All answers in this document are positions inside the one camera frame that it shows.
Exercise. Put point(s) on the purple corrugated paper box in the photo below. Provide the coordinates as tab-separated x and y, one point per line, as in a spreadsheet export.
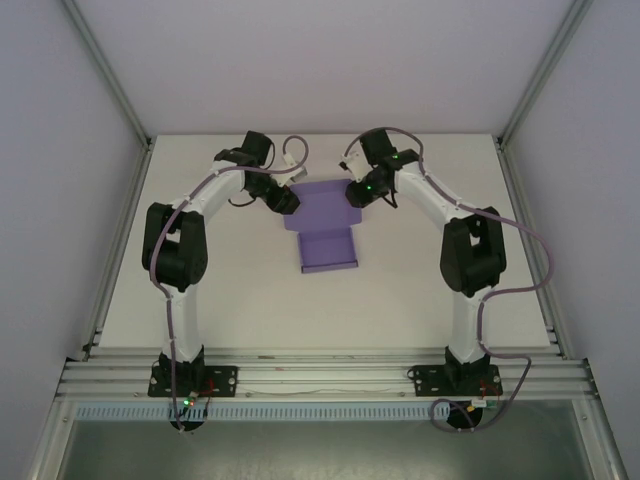
325	215

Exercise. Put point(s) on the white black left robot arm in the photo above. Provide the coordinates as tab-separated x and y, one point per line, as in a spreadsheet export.
185	320

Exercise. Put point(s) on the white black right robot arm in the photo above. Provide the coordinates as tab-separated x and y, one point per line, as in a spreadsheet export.
465	325

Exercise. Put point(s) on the aluminium frame post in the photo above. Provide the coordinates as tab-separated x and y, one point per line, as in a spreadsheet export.
107	75
545	75

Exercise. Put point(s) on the aluminium side rail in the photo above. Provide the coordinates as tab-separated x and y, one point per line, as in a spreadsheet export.
117	250
535	250

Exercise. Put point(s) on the aluminium rail beam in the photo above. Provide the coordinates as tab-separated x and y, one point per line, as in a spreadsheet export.
325	372

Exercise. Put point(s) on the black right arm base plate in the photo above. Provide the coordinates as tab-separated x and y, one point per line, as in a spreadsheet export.
425	382

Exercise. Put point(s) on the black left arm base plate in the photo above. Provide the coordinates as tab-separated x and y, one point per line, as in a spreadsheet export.
222	382

